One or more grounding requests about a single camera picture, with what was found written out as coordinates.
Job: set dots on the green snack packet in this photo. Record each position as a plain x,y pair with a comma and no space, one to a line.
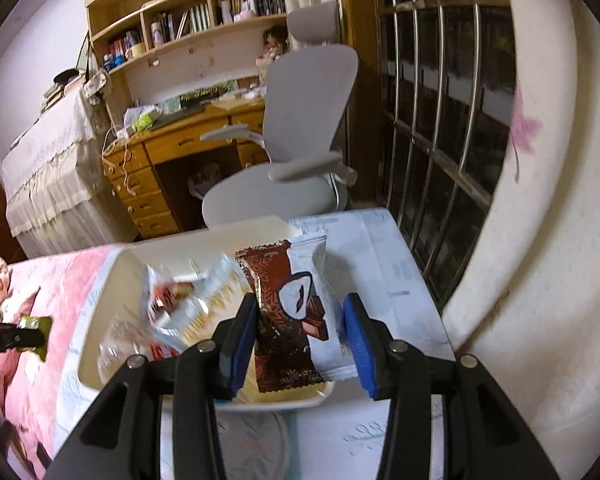
35,335

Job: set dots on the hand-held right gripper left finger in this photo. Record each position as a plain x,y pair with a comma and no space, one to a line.
242,350

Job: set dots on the wooden bookshelf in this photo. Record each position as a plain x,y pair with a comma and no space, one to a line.
180,5

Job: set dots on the clear rice cracker packet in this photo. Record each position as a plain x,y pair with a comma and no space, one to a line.
125,345

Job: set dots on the brown white snack packet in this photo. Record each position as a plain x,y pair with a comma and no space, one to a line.
290,310

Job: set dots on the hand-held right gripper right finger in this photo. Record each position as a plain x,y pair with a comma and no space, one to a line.
362,355

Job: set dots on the cream curtain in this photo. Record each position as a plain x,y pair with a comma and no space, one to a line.
530,260

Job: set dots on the grey office chair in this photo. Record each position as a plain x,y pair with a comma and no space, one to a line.
300,125

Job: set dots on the white lace-covered cabinet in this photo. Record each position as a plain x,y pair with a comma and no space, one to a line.
55,170

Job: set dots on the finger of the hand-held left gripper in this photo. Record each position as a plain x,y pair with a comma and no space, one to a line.
0,337

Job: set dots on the metal window grille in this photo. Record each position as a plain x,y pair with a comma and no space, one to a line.
430,110

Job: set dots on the white plastic storage box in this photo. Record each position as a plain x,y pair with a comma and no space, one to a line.
205,245

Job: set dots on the row of books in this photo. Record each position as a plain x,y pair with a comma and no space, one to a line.
250,0

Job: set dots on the brown-haired doll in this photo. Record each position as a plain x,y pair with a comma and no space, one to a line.
272,45

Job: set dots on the wooden desk with drawers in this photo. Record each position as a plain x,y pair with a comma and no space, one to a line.
180,150

